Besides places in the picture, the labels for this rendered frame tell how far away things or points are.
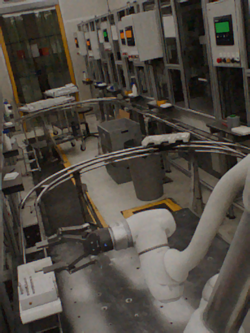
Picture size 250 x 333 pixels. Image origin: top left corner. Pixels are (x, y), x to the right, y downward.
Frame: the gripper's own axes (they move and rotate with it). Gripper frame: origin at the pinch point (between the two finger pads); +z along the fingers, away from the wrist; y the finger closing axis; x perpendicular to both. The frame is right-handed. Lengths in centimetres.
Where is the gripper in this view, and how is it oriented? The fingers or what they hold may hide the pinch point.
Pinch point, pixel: (47, 256)
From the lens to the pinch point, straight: 134.8
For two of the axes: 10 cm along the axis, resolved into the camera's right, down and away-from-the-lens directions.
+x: 2.6, 2.5, -9.3
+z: -9.5, 2.5, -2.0
